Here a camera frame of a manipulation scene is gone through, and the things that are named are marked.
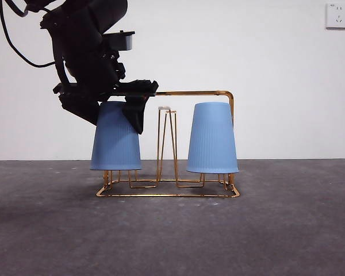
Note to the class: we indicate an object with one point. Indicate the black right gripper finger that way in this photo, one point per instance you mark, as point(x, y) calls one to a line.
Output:
point(136, 115)
point(80, 107)

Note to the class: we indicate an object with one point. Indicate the blue ribbed cup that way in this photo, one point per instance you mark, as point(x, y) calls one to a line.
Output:
point(115, 149)
point(212, 141)

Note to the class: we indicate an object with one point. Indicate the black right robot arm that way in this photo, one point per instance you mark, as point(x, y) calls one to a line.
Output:
point(83, 57)

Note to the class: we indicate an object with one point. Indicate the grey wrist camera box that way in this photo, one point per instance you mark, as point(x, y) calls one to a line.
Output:
point(129, 43)

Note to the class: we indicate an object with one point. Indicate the white wall socket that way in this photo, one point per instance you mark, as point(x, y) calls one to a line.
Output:
point(337, 15)

